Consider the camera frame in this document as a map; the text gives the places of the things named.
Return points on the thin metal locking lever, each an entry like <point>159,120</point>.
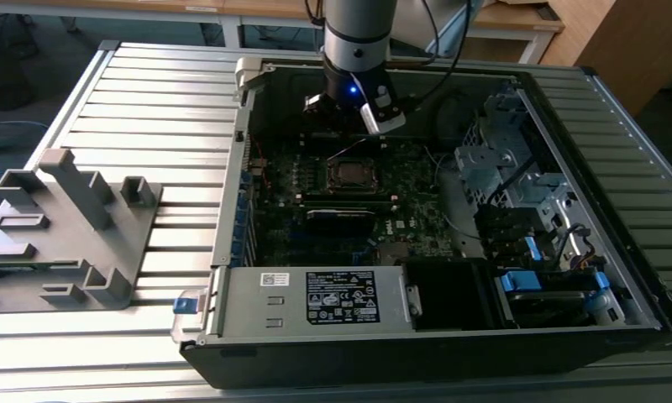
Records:
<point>347,150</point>

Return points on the silver-topped CPU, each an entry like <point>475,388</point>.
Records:
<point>354,174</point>

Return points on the CPU socket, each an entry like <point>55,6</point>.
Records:
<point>331,186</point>

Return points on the installed RAM stick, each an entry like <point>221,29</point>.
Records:
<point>342,224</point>

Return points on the green motherboard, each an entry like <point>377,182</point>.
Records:
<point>415,210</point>

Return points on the silver metal drive cage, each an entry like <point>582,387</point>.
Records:
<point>477,157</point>

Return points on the finned metal chipset heatsink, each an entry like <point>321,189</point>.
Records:
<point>395,252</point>

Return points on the black disk bay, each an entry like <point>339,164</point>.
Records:
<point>505,220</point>

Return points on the white barcode sticker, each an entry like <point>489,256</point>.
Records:
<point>274,279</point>

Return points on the black power supply label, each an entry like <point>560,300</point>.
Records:
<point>342,298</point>

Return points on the blue bay latch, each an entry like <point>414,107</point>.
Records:
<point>533,248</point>

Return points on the black plastic fan housing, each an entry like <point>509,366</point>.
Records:
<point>454,294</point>

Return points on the silver power supply unit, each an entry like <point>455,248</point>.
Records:
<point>241,310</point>

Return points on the blue disk carrier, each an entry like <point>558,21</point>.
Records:
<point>518,281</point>

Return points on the blue case latch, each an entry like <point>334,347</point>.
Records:
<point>186,305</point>

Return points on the wooden cabinet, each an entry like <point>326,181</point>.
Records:
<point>640,42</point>

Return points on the grey parts rack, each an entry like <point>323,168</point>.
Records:
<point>62,235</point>

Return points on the black PC case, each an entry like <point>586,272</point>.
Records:
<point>370,361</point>

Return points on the black hard disk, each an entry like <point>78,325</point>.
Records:
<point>544,308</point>

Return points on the black office chair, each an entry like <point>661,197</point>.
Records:
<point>6,84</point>

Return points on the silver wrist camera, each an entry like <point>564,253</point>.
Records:
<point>381,121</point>

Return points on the wooden desk white frame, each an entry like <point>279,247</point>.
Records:
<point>528,23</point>
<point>90,4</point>

